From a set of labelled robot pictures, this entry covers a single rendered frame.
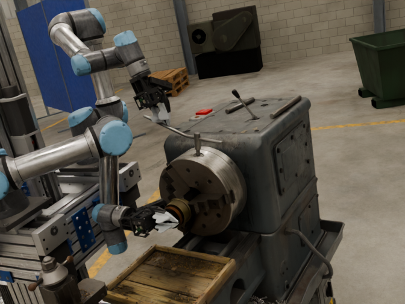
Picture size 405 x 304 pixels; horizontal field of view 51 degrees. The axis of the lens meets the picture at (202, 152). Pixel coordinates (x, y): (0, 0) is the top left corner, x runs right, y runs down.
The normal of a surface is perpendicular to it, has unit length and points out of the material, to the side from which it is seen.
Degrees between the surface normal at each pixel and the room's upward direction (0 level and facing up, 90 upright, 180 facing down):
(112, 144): 90
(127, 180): 90
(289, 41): 90
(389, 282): 0
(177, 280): 0
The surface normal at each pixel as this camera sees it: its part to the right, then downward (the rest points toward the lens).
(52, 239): 0.90, -0.02
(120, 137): 0.47, 0.19
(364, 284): -0.18, -0.93
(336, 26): -0.28, 0.36
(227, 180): 0.66, -0.40
